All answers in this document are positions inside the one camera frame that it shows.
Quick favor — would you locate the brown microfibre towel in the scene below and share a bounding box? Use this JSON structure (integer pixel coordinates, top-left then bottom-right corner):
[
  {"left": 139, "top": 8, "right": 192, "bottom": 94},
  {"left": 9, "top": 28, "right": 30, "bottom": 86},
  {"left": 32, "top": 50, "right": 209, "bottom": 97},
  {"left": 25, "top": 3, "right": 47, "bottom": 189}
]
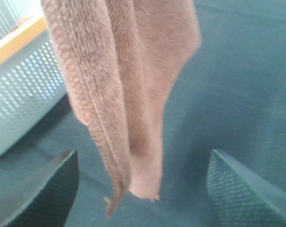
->
[{"left": 41, "top": 0, "right": 201, "bottom": 217}]

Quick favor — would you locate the grey perforated laundry basket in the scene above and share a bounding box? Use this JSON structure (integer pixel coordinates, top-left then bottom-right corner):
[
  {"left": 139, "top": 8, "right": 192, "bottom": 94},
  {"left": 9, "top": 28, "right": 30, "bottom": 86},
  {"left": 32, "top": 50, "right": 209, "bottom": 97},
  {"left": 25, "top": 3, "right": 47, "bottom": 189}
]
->
[{"left": 0, "top": 0, "right": 65, "bottom": 156}]

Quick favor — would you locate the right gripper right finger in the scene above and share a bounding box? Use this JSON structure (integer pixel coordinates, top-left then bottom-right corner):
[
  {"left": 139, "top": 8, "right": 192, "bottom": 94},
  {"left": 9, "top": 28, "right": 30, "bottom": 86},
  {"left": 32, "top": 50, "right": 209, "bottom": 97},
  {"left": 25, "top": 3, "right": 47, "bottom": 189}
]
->
[{"left": 207, "top": 149, "right": 286, "bottom": 227}]

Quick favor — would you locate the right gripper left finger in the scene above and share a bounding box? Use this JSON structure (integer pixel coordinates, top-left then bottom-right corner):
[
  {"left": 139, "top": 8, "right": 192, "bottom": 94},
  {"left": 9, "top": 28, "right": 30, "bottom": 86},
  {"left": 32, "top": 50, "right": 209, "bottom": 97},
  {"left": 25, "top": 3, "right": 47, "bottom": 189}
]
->
[{"left": 0, "top": 150, "right": 79, "bottom": 227}]

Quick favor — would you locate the black table cloth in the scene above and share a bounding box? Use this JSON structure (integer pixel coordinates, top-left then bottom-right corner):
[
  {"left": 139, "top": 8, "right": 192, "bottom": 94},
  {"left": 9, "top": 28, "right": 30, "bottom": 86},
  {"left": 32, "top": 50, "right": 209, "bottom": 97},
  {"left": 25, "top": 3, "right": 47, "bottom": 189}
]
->
[{"left": 0, "top": 0, "right": 286, "bottom": 227}]

